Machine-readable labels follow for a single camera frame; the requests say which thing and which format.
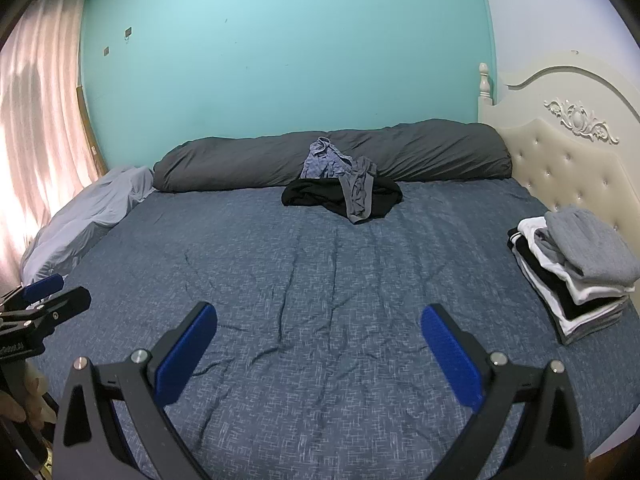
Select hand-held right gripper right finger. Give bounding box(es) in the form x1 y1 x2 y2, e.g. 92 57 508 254
421 304 586 480

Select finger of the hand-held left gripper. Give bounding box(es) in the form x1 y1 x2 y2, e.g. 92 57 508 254
0 273 66 311
30 287 92 333

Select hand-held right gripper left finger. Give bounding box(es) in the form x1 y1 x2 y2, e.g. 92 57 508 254
52 301 218 480

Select grey boxer shorts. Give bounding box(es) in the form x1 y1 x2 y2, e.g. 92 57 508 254
338 156 378 225

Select stack of folded clothes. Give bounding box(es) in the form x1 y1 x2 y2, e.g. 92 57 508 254
507 205 636 346

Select person's left hand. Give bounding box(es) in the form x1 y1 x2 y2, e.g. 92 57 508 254
0 367 57 431

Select light grey blanket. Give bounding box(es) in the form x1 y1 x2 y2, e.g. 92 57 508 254
20 166 156 286

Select pink curtain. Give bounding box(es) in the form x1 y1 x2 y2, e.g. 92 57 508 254
0 0 101 281

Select black garment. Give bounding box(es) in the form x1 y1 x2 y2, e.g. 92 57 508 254
281 176 404 221

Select cream bed headboard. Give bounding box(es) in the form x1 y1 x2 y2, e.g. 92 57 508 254
477 50 640 281

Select blue patterned shorts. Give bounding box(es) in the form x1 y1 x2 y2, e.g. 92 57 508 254
300 136 358 181

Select wooden window frame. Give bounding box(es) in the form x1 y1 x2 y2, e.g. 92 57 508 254
76 85 108 171

